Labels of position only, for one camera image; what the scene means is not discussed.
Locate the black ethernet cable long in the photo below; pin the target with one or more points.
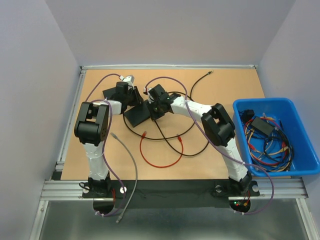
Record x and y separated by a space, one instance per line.
189 96

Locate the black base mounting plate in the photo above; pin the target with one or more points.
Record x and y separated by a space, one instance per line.
195 193

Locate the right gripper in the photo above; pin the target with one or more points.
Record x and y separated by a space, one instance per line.
154 114

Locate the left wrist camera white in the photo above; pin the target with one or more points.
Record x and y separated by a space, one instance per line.
128 79

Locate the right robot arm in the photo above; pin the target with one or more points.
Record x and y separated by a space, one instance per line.
213 122

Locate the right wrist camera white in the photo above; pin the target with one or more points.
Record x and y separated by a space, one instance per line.
147 92

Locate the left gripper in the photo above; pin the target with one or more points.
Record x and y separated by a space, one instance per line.
135 91

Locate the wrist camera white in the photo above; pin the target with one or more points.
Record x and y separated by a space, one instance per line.
128 79
147 92

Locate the black power adapter in bin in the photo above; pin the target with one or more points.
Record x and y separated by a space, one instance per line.
262 126

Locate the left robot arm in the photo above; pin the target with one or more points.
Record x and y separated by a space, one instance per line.
92 127

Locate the black network switch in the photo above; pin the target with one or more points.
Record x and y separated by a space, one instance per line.
138 114
108 93

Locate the aluminium front rail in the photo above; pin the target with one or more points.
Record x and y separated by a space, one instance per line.
281 188

